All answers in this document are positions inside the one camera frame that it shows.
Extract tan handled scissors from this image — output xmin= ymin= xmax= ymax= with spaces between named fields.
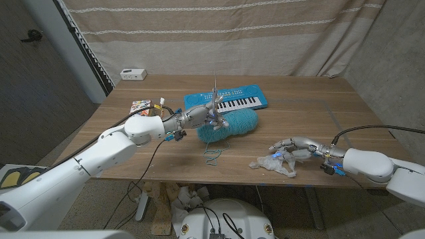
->
xmin=211 ymin=69 xmax=230 ymax=130

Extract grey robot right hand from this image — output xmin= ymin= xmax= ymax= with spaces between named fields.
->
xmin=268 ymin=135 xmax=348 ymax=167

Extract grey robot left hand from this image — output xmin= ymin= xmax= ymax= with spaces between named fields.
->
xmin=172 ymin=95 xmax=230 ymax=134

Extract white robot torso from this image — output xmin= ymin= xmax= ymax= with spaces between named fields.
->
xmin=0 ymin=229 xmax=133 ymax=239

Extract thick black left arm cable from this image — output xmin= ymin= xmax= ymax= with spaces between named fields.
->
xmin=42 ymin=105 xmax=175 ymax=175

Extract colourful printed package box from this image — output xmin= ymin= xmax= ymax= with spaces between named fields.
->
xmin=128 ymin=99 xmax=153 ymax=117

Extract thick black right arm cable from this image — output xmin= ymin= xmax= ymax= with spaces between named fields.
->
xmin=331 ymin=124 xmax=425 ymax=146

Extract beige striped curtain backdrop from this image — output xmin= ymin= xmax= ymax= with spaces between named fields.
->
xmin=61 ymin=0 xmax=388 ymax=86

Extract clear plastic tape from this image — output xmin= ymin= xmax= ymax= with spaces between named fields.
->
xmin=248 ymin=151 xmax=305 ymax=178

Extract black door handle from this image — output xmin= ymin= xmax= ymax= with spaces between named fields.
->
xmin=19 ymin=29 xmax=43 ymax=43

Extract white floor platform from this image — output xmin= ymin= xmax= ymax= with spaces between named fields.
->
xmin=0 ymin=163 xmax=86 ymax=232

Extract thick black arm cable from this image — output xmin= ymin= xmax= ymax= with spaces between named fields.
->
xmin=42 ymin=105 xmax=175 ymax=175
xmin=331 ymin=124 xmax=425 ymax=146

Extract crumpled white paper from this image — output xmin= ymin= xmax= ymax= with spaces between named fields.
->
xmin=171 ymin=185 xmax=211 ymax=230

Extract teal yarn skein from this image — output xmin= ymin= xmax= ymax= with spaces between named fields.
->
xmin=197 ymin=108 xmax=260 ymax=166

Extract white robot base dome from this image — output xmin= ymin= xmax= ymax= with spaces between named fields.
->
xmin=178 ymin=197 xmax=276 ymax=239

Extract blue toy piano keyboard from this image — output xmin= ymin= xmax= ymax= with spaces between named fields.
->
xmin=183 ymin=83 xmax=269 ymax=114

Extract thin braided right wrist cable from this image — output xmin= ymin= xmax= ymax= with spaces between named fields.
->
xmin=345 ymin=174 xmax=404 ymax=235

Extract white power strip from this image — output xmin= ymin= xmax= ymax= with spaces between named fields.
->
xmin=120 ymin=68 xmax=148 ymax=81

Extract thin black left wrist cable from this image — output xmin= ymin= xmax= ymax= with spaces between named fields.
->
xmin=103 ymin=139 xmax=167 ymax=230

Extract dark wooden door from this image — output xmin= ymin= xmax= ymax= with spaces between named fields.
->
xmin=0 ymin=0 xmax=97 ymax=167

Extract dark perforated panel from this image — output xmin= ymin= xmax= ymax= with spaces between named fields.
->
xmin=52 ymin=0 xmax=115 ymax=97

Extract grey table leg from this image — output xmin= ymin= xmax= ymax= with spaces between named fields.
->
xmin=303 ymin=186 xmax=325 ymax=230
xmin=135 ymin=191 xmax=150 ymax=222

